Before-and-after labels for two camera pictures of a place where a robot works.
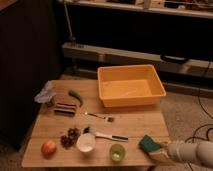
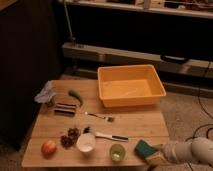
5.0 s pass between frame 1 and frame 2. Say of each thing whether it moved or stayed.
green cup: stayed
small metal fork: stayed
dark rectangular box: stayed
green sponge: moved
